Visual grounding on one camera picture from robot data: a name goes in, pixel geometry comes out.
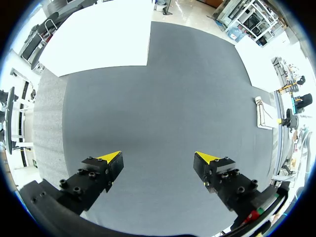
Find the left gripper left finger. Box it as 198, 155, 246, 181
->
58, 151, 124, 216

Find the large white board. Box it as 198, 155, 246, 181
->
38, 0, 153, 78

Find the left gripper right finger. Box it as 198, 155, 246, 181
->
193, 151, 260, 216

